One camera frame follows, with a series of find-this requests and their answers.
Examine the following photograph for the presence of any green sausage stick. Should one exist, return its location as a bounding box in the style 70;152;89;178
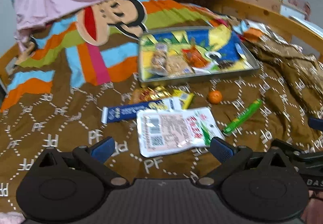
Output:
222;99;263;135

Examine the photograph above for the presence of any blue white snack bar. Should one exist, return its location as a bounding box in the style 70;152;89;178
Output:
101;97;182;124

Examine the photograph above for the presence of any small orange fruit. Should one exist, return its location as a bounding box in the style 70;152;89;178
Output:
208;90;223;104

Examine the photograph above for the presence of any white red-lettered snack pack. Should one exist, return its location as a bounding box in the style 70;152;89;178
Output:
137;107;224;158

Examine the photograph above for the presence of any yellow snack bar packet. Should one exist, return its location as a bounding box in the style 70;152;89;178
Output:
172;89;194;109

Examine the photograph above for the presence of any gold foil snack packet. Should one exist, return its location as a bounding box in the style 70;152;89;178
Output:
129;86;171;104

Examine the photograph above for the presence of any dark clear snack packet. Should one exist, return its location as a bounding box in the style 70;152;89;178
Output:
218;60;245;72

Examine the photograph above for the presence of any orange snack bag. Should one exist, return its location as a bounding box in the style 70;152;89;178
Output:
182;45;209;68

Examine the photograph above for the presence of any mixed nuts clear bag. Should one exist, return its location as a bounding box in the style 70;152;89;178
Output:
149;43;168;76

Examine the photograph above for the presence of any peanut clear bag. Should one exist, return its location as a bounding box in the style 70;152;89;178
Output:
166;55;193;77

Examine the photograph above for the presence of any brown monkey print duvet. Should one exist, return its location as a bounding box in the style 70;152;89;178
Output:
1;16;322;213

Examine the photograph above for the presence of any metal tray with dinosaur drawing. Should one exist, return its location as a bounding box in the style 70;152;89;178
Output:
138;25;260;87

